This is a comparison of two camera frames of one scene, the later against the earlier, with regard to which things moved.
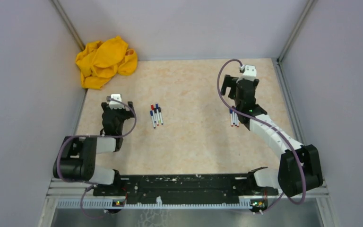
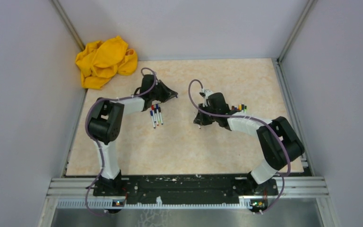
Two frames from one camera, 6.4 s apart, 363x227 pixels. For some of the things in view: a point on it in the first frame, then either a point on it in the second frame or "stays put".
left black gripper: [128, 114] → [168, 93]
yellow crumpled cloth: [99, 60] stays put
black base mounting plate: [185, 186] stays put
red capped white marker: [152, 108] stays put
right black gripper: [229, 82] → [200, 120]
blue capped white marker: [152, 119] stays put
